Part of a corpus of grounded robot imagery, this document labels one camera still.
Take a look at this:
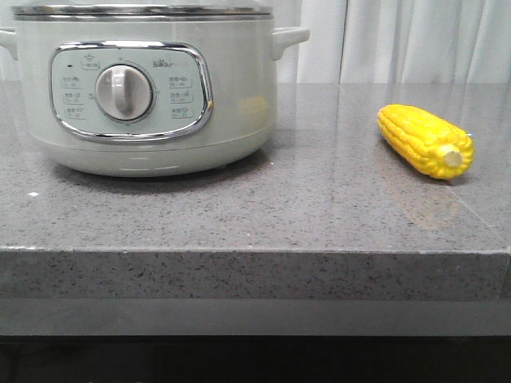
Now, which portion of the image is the glass pot lid steel rim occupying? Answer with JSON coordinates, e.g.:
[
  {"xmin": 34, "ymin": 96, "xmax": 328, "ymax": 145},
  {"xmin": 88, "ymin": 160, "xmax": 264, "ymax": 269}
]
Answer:
[{"xmin": 11, "ymin": 1, "xmax": 272, "ymax": 16}]

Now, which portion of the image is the yellow corn cob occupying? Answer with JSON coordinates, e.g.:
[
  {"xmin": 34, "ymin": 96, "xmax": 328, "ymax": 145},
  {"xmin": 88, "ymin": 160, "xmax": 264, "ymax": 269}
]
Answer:
[{"xmin": 377, "ymin": 104, "xmax": 474, "ymax": 180}]

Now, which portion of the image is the pale green electric cooking pot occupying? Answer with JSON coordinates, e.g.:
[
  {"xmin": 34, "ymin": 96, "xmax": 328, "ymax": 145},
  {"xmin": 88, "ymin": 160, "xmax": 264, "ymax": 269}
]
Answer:
[{"xmin": 0, "ymin": 13, "xmax": 311, "ymax": 178}]

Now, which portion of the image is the white curtain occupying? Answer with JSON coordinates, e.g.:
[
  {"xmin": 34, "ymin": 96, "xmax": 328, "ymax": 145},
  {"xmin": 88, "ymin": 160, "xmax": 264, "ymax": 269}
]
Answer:
[{"xmin": 1, "ymin": 1, "xmax": 510, "ymax": 84}]

